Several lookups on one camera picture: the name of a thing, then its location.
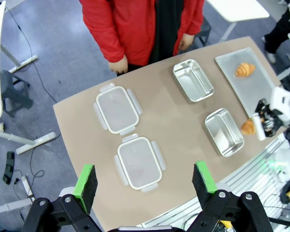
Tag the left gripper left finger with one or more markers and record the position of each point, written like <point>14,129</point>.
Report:
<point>87,188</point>

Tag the black foot pedal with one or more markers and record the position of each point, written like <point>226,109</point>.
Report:
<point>9,166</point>

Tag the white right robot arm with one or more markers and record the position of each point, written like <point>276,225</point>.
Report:
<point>285,101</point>

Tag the golden croissant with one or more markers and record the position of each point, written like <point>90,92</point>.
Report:
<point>244,70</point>
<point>247,126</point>

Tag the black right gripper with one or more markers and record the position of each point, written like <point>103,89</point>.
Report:
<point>275,120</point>

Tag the person's left forearm red sleeve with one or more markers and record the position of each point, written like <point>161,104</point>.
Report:
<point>194,21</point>

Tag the person's right forearm red sleeve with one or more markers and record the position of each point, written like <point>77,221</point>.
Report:
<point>111,46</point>

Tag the bystander in black trousers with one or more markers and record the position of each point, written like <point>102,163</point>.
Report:
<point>282,29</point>

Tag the grey metal stool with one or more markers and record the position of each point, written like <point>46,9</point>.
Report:
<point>14,94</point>

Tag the dark grey plastic stool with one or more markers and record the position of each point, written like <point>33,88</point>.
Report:
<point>204,29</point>

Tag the person's right hand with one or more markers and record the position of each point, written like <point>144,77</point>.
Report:
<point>118,65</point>

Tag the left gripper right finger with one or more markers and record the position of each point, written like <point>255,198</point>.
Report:
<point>203,186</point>

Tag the person in red jacket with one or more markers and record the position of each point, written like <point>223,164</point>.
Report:
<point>135,26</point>

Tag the aluminium extrusion table frame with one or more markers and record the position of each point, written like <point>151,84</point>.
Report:
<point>251,174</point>

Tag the rectangular steel container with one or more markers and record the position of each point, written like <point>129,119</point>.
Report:
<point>223,133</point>
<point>193,81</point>

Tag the person's left hand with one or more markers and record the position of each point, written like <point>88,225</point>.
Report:
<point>185,41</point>

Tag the silver metal baking tray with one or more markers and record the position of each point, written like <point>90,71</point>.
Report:
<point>251,89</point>

